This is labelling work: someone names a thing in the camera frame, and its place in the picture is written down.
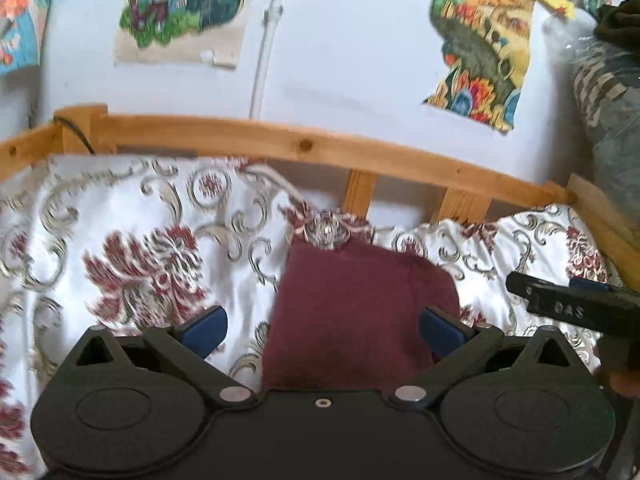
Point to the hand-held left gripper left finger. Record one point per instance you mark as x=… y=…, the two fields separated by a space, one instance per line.
x=205 y=330

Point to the wooden bed frame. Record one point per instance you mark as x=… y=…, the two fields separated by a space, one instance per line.
x=300 y=142

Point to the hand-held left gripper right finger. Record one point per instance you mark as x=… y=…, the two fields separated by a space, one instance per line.
x=442 y=332

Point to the unpainted wooden plank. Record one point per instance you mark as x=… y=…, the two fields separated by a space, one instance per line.
x=605 y=220

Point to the clear glass ornament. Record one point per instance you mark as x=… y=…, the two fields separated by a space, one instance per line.
x=326 y=231

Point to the white wall pipe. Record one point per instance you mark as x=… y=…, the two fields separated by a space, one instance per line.
x=270 y=35

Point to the plastic-wrapped bedding bundle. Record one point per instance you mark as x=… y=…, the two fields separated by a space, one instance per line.
x=610 y=110

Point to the dark green cloth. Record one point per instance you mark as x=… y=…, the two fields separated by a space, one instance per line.
x=620 y=22

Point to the cartoon figure wall poster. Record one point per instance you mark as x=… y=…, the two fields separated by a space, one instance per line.
x=185 y=5

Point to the white floral bedspread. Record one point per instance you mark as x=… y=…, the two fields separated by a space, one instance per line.
x=125 y=200

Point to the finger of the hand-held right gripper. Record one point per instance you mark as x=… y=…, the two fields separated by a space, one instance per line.
x=520 y=287
x=592 y=285

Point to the maroon sweater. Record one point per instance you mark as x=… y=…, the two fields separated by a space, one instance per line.
x=350 y=310

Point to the orange and blue wall poster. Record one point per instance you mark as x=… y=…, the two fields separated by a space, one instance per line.
x=22 y=15

